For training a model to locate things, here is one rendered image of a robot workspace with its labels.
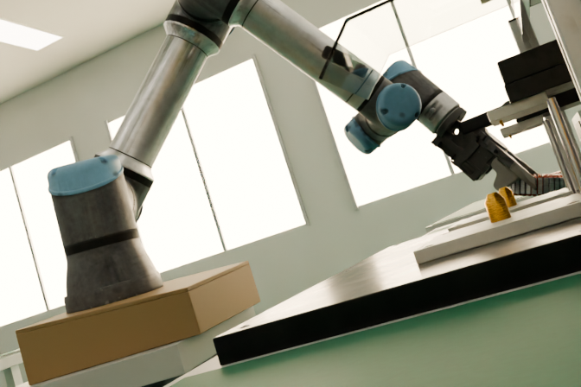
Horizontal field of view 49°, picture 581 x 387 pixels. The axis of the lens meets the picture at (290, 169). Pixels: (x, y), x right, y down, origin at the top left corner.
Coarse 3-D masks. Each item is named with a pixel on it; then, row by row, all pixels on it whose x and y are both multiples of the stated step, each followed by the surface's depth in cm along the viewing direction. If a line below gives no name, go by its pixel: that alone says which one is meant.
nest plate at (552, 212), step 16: (528, 208) 65; (544, 208) 57; (560, 208) 52; (576, 208) 51; (480, 224) 65; (496, 224) 56; (512, 224) 53; (528, 224) 52; (544, 224) 52; (432, 240) 63; (448, 240) 55; (464, 240) 54; (480, 240) 54; (496, 240) 53; (416, 256) 56; (432, 256) 55
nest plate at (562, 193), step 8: (552, 192) 86; (560, 192) 78; (568, 192) 74; (528, 200) 83; (536, 200) 76; (544, 200) 75; (512, 208) 76; (520, 208) 75; (480, 216) 83; (456, 224) 83; (464, 224) 78; (472, 224) 77
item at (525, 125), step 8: (552, 96) 78; (560, 96) 78; (568, 96) 77; (576, 96) 77; (560, 104) 78; (568, 104) 77; (576, 104) 80; (536, 112) 79; (544, 112) 78; (520, 120) 79; (528, 120) 79; (536, 120) 79; (504, 128) 80; (512, 128) 80; (520, 128) 80; (528, 128) 81; (504, 136) 83
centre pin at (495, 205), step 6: (486, 198) 61; (492, 198) 60; (498, 198) 60; (504, 198) 60; (486, 204) 60; (492, 204) 60; (498, 204) 60; (504, 204) 60; (492, 210) 60; (498, 210) 60; (504, 210) 60; (492, 216) 60; (498, 216) 60; (504, 216) 59; (510, 216) 60; (492, 222) 60
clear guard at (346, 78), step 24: (408, 0) 77; (432, 0) 80; (456, 0) 83; (480, 0) 87; (504, 0) 91; (360, 24) 81; (384, 24) 84; (408, 24) 87; (432, 24) 91; (456, 24) 95; (336, 48) 79; (360, 48) 86; (384, 48) 96; (336, 72) 83; (360, 72) 91; (360, 96) 97
